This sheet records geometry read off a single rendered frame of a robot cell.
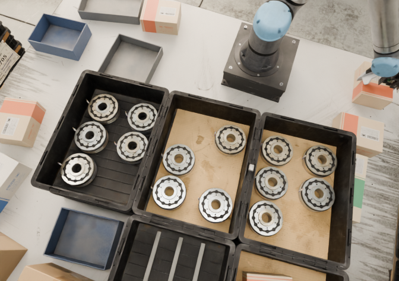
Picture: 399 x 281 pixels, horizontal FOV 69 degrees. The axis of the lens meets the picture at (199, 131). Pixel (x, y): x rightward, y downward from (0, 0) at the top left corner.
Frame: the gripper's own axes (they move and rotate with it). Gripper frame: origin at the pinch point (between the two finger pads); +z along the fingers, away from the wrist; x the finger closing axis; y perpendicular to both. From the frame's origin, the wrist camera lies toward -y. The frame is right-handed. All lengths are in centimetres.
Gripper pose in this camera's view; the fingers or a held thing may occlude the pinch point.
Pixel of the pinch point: (374, 83)
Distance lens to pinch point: 138.1
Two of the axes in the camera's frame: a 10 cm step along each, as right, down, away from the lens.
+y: -2.8, 8.9, -3.6
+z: -0.3, 3.7, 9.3
